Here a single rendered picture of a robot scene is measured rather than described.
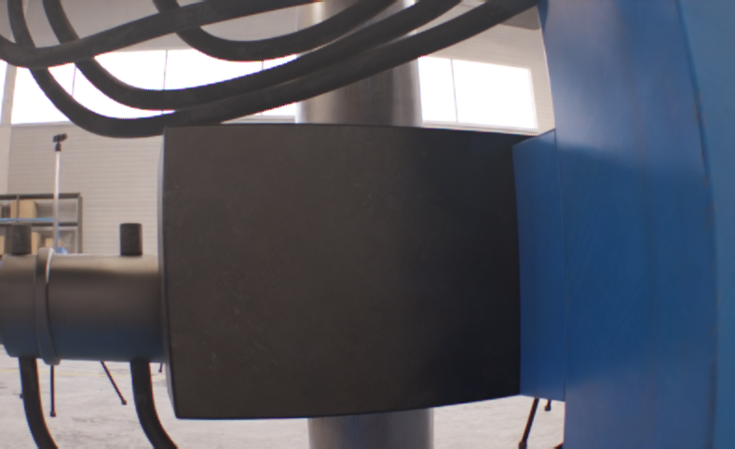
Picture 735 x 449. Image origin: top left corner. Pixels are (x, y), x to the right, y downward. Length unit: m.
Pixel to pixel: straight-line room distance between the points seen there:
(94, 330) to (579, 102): 0.44
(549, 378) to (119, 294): 0.37
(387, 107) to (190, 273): 0.75
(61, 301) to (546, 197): 0.41
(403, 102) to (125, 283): 0.69
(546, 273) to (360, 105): 0.71
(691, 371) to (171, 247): 0.34
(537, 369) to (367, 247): 0.15
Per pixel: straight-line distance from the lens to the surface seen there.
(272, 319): 0.49
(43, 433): 0.72
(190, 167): 0.49
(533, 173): 0.53
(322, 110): 1.19
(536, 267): 0.53
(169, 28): 0.53
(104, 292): 0.65
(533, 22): 1.17
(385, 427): 1.16
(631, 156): 0.43
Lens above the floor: 0.49
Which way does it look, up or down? 6 degrees up
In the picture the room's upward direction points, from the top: 2 degrees counter-clockwise
